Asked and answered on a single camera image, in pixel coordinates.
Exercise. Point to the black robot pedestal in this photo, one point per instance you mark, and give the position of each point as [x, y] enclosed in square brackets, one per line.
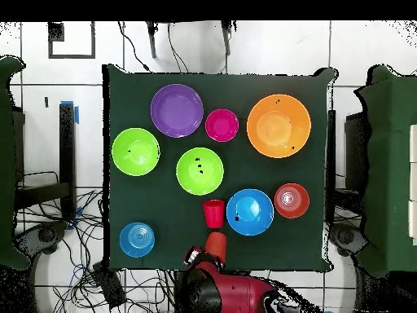
[179, 293]

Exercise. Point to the black stand leg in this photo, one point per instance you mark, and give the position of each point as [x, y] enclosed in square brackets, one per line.
[226, 36]
[151, 39]

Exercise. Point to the green cloth side table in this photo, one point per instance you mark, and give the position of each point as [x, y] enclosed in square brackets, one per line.
[8, 163]
[391, 163]

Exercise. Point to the small light blue bowl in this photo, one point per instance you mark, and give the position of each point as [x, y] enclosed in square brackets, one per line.
[136, 239]

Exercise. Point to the small pink-red bowl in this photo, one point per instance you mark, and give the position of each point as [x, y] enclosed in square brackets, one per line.
[222, 125]

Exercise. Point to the black square frame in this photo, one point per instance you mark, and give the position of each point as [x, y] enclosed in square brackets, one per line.
[93, 39]

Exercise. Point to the orange cup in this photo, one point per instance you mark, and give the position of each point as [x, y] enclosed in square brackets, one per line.
[216, 244]

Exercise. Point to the black metal beam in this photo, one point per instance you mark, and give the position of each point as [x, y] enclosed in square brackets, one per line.
[331, 163]

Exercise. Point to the green bowl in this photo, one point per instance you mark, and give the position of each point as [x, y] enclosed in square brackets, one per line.
[200, 179]
[135, 159]

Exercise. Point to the red cup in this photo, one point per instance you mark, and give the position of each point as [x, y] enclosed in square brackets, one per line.
[213, 215]

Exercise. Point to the dark green table cloth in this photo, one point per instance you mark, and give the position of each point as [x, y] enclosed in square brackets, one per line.
[163, 208]

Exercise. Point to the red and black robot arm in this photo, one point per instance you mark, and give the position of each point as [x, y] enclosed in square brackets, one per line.
[241, 293]

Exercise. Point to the black metal frame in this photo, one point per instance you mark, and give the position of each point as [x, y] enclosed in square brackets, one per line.
[66, 146]

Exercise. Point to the purple bowl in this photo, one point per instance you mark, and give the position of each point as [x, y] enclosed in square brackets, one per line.
[177, 110]

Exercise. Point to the large yellow-orange bowl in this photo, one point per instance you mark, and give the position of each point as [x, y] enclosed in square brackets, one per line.
[279, 126]

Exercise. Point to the black power strip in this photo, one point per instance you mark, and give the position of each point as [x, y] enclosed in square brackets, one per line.
[109, 287]

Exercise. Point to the small orange bowl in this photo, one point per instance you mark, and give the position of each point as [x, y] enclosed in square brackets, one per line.
[292, 208]

